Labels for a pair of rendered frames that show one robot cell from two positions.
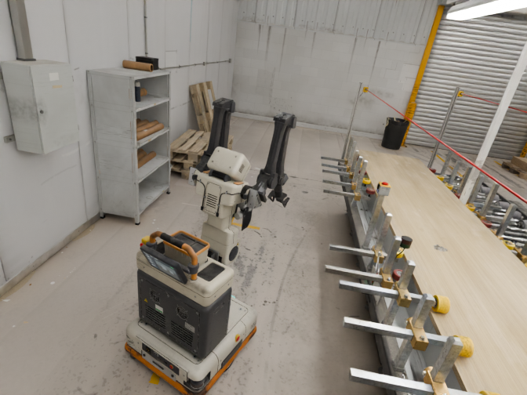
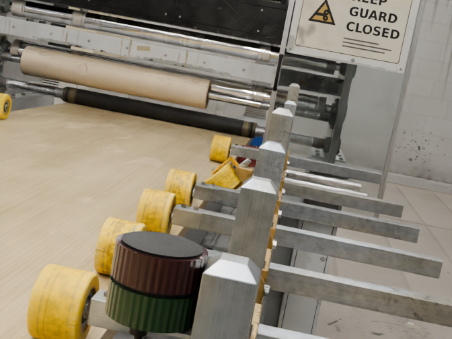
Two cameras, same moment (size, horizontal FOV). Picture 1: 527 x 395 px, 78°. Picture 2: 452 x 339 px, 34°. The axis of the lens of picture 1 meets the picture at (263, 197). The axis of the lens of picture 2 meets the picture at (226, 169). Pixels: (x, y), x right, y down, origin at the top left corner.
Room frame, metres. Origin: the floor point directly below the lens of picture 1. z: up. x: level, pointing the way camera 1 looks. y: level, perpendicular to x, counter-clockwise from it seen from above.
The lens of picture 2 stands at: (2.03, -0.78, 1.24)
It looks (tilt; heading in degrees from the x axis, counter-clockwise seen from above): 9 degrees down; 180
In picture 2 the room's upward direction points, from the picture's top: 10 degrees clockwise
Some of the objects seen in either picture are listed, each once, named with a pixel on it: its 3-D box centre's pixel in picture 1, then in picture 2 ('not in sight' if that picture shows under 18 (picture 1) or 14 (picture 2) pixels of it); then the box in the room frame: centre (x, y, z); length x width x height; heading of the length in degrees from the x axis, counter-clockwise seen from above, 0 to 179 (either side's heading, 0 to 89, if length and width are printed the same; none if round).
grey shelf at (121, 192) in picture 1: (136, 143); not in sight; (3.51, 1.50, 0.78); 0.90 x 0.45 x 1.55; 176
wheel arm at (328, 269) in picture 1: (362, 275); not in sight; (1.55, -0.63, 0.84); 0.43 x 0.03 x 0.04; 86
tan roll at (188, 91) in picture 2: not in sight; (163, 86); (-1.06, -1.11, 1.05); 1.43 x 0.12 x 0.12; 86
